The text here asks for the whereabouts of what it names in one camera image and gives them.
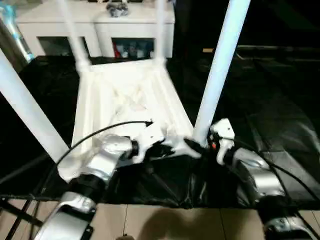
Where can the white plastic table top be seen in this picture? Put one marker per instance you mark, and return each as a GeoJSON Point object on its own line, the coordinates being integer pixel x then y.
{"type": "Point", "coordinates": [125, 95]}

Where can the white plastic table leg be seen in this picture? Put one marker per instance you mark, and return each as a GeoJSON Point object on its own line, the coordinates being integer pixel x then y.
{"type": "Point", "coordinates": [30, 110]}
{"type": "Point", "coordinates": [220, 65]}
{"type": "Point", "coordinates": [160, 30]}
{"type": "Point", "coordinates": [75, 35]}

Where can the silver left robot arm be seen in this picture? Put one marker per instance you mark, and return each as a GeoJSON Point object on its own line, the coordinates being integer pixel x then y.
{"type": "Point", "coordinates": [107, 155]}

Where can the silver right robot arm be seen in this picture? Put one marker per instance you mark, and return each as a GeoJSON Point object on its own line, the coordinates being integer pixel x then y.
{"type": "Point", "coordinates": [250, 172]}

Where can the black work mat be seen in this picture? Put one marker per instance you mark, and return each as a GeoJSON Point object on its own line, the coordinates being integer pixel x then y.
{"type": "Point", "coordinates": [270, 110]}

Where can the small tan block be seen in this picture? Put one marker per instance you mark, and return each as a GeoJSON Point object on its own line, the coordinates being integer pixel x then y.
{"type": "Point", "coordinates": [207, 50]}

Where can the black flat bar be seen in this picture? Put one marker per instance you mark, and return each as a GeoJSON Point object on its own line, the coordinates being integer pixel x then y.
{"type": "Point", "coordinates": [280, 49]}

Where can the white glass-door cabinet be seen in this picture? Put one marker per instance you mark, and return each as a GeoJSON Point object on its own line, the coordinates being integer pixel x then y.
{"type": "Point", "coordinates": [100, 27]}

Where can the gray metal parts pile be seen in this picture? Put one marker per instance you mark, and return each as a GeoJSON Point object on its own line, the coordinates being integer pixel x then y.
{"type": "Point", "coordinates": [118, 9]}

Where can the black folding table frame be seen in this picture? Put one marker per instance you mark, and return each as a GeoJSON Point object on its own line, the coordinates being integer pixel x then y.
{"type": "Point", "coordinates": [15, 215]}

